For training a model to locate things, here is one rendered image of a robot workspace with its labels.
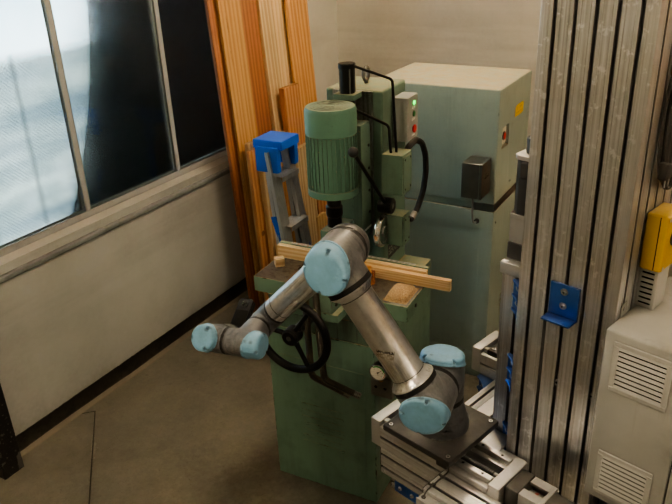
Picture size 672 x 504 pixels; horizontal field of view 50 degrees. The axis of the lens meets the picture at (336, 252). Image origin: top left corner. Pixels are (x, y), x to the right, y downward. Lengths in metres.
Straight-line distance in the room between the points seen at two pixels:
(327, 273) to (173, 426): 1.93
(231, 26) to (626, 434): 2.79
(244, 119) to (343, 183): 1.56
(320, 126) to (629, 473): 1.34
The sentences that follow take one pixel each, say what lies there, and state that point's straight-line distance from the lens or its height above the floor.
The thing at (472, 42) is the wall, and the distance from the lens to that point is 4.60.
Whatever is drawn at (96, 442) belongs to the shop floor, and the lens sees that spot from 3.44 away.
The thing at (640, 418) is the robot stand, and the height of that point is 1.04.
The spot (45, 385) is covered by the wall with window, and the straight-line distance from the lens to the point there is 3.46.
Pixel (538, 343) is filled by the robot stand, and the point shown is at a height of 1.09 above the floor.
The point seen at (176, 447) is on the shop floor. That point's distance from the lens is 3.30.
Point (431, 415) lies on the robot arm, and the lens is 1.73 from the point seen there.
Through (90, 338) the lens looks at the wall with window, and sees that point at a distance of 3.56.
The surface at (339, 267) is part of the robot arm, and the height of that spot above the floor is 1.36.
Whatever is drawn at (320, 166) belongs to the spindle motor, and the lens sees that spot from 2.39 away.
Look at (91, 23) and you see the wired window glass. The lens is 3.43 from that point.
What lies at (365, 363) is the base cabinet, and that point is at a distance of 2.55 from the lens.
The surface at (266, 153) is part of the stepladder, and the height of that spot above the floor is 1.11.
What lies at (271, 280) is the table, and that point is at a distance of 2.57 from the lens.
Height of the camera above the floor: 2.07
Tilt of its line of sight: 25 degrees down
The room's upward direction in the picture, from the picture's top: 2 degrees counter-clockwise
